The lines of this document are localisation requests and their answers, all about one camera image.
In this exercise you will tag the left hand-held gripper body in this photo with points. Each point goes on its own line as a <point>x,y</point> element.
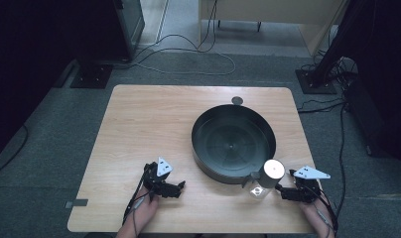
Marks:
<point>157,178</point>

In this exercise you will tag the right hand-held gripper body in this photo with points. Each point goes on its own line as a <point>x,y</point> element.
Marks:
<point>307,188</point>

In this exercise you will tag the person's right hand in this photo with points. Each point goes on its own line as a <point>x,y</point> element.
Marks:
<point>312,211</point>

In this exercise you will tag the person's left hand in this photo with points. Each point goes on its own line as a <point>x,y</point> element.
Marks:
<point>144,209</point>

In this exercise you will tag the black round pan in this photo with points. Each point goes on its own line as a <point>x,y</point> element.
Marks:
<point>233,142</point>

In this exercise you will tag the grey tag on table edge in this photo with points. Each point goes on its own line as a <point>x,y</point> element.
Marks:
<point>76,203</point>

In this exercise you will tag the grey round table grommet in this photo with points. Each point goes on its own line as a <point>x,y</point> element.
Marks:
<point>237,100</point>

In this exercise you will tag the black stand pole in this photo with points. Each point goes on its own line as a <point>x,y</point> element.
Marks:
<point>331,49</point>

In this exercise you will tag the dark cabinet with grey side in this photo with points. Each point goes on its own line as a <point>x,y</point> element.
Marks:
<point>130,26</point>

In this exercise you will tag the light wooden desk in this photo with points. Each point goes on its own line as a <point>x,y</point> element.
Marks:
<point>271,10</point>

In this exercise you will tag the black stand base plate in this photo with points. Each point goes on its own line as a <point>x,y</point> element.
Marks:
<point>316,86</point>
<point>92,76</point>

